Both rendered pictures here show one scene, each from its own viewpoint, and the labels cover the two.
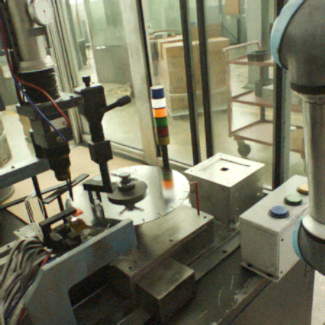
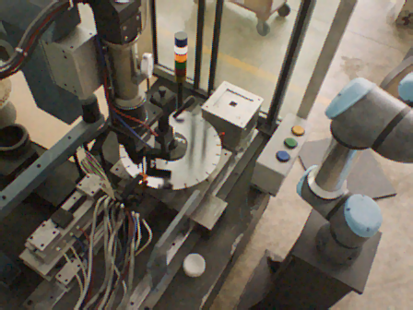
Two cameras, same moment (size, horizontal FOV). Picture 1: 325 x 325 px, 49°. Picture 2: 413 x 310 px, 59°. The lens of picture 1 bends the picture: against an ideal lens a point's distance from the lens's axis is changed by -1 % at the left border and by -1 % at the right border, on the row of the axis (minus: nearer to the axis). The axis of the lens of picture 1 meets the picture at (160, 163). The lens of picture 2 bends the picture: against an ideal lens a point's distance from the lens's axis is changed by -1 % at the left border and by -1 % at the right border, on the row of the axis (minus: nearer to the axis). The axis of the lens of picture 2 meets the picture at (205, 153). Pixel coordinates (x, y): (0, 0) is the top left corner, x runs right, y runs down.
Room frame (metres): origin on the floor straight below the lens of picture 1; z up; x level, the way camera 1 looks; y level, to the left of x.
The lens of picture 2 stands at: (0.14, 0.29, 1.90)
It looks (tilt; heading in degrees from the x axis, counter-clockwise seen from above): 53 degrees down; 336
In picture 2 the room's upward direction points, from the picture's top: 7 degrees clockwise
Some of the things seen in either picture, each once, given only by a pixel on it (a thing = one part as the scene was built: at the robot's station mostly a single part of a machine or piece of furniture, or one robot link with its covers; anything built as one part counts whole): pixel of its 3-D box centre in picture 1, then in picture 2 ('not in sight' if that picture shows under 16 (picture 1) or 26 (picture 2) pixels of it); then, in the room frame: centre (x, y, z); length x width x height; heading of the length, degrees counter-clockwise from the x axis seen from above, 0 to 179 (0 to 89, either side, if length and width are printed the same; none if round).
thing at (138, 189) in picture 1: (126, 187); (171, 143); (0.85, 0.10, 0.96); 0.11 x 0.11 x 0.03
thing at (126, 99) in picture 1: (110, 103); (179, 104); (0.78, 0.09, 1.21); 0.08 x 0.06 x 0.03; 130
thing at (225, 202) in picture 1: (225, 189); (230, 116); (1.02, -0.20, 0.82); 0.18 x 0.18 x 0.15; 40
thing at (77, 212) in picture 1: (63, 226); (134, 189); (0.73, 0.25, 0.95); 0.10 x 0.03 x 0.07; 130
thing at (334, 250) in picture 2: not in sight; (343, 236); (0.44, -0.38, 0.80); 0.15 x 0.15 x 0.10
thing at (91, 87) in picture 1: (94, 120); (163, 116); (0.78, 0.14, 1.17); 0.06 x 0.05 x 0.20; 121
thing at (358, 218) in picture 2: not in sight; (355, 219); (0.45, -0.38, 0.91); 0.13 x 0.12 x 0.14; 23
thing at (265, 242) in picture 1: (286, 223); (281, 154); (0.80, -0.32, 0.82); 0.28 x 0.11 x 0.15; 130
